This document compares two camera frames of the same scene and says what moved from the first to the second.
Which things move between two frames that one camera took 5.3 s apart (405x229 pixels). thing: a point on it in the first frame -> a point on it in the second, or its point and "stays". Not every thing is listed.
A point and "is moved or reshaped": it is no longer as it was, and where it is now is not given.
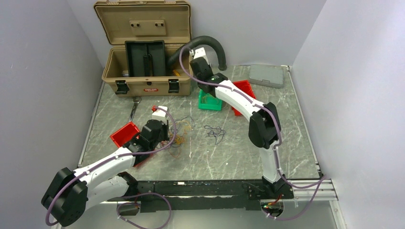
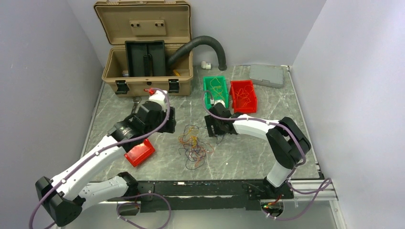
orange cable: [180, 147] -> [195, 149]
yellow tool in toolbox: [176, 73] stays
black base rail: [231, 196] stays
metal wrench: [137, 99] stays
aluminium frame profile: [314, 190] stays
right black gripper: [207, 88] -> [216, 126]
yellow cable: [210, 96] is moved or reshaped
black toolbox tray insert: [145, 58] stays
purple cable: [181, 119] -> [194, 149]
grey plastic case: [268, 75] stays
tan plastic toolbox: [122, 21] stays
